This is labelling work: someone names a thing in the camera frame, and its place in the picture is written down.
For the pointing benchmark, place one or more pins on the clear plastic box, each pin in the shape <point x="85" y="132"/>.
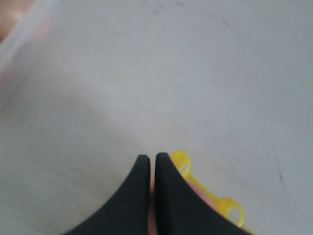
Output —
<point x="25" y="26"/>

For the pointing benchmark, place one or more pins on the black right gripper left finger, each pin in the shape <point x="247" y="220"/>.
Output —
<point x="126" y="212"/>

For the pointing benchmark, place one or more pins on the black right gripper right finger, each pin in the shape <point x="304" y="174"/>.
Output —
<point x="179" y="210"/>

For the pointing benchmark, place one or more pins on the brown egg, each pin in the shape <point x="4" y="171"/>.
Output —
<point x="152" y="228"/>

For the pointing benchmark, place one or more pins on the yellow plastic egg tray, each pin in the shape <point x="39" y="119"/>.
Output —
<point x="225" y="206"/>

